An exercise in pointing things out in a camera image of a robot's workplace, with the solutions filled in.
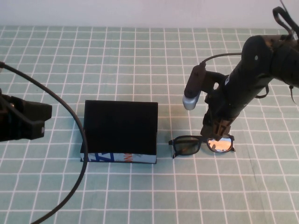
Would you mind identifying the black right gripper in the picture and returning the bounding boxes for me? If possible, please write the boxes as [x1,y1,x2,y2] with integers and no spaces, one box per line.
[200,87,246,142]

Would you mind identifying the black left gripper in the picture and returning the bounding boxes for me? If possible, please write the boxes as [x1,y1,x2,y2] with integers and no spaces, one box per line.
[0,88,53,143]

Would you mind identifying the black framed glasses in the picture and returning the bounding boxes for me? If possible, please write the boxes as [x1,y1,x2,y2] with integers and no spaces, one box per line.
[168,134,236,159]

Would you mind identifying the black printed glasses case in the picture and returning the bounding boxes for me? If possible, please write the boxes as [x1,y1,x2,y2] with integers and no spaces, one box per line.
[80,99,158,165]

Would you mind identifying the green checkered tablecloth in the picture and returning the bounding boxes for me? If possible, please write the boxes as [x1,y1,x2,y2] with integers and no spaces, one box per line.
[0,25,299,224]

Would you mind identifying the left camera cable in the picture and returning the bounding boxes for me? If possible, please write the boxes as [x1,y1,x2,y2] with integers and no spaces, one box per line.
[0,61,89,224]

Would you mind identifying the camera cable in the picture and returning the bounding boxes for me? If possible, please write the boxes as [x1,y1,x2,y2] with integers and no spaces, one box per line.
[0,61,89,224]
[199,53,243,67]

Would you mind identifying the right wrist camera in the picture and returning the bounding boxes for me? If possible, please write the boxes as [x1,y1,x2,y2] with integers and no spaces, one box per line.
[182,64,206,110]

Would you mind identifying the right camera mount bracket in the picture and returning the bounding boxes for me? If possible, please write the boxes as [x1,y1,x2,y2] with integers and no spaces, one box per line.
[203,71,228,94]

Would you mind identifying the right camera cable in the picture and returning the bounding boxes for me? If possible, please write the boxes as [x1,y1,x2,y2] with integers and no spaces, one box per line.
[199,53,243,67]

